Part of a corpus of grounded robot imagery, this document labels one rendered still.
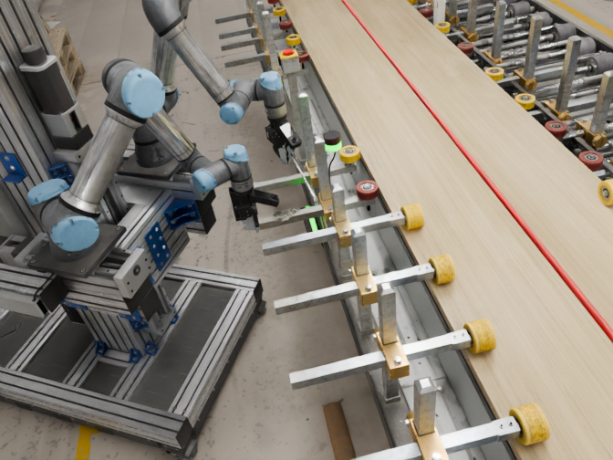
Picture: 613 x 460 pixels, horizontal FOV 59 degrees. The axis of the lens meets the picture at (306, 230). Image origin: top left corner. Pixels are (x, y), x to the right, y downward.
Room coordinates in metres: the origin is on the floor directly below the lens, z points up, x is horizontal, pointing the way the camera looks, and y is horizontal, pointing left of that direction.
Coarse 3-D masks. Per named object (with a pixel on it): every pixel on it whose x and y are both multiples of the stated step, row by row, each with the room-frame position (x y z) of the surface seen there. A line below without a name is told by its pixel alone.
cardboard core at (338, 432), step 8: (328, 408) 1.21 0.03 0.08; (336, 408) 1.20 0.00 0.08; (328, 416) 1.17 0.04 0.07; (336, 416) 1.16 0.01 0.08; (344, 416) 1.17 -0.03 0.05; (328, 424) 1.14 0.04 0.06; (336, 424) 1.13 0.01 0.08; (344, 424) 1.13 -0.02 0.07; (328, 432) 1.12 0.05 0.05; (336, 432) 1.10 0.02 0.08; (344, 432) 1.09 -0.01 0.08; (336, 440) 1.07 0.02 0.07; (344, 440) 1.06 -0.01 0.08; (336, 448) 1.04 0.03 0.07; (344, 448) 1.03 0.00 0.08; (352, 448) 1.03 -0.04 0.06; (336, 456) 1.01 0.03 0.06; (344, 456) 0.99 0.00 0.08; (352, 456) 0.99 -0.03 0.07
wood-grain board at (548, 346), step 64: (320, 0) 3.60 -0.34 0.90; (384, 0) 3.41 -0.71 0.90; (320, 64) 2.65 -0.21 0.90; (384, 64) 2.53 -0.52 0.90; (448, 64) 2.42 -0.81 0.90; (384, 128) 1.94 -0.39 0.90; (512, 128) 1.79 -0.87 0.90; (384, 192) 1.52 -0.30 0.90; (448, 192) 1.46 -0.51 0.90; (512, 192) 1.41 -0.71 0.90; (576, 192) 1.35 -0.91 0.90; (512, 256) 1.11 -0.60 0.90; (576, 256) 1.07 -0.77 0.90; (448, 320) 0.92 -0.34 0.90; (512, 320) 0.88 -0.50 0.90; (576, 320) 0.85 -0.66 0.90; (512, 384) 0.70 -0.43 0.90; (576, 384) 0.67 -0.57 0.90; (512, 448) 0.56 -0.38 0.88; (576, 448) 0.52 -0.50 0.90
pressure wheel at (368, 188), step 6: (360, 186) 1.57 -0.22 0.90; (366, 186) 1.56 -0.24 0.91; (372, 186) 1.56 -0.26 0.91; (378, 186) 1.55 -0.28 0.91; (360, 192) 1.54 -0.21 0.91; (366, 192) 1.53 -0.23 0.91; (372, 192) 1.53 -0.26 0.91; (378, 192) 1.54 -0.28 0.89; (360, 198) 1.54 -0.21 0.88; (366, 198) 1.53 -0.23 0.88; (372, 198) 1.53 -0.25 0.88
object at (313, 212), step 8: (352, 200) 1.56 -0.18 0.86; (360, 200) 1.55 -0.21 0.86; (304, 208) 1.56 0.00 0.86; (312, 208) 1.55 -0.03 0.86; (320, 208) 1.54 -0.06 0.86; (352, 208) 1.54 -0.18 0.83; (272, 216) 1.54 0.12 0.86; (296, 216) 1.52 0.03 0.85; (304, 216) 1.53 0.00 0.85; (312, 216) 1.53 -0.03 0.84; (264, 224) 1.51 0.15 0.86; (272, 224) 1.52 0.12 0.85; (280, 224) 1.52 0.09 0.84
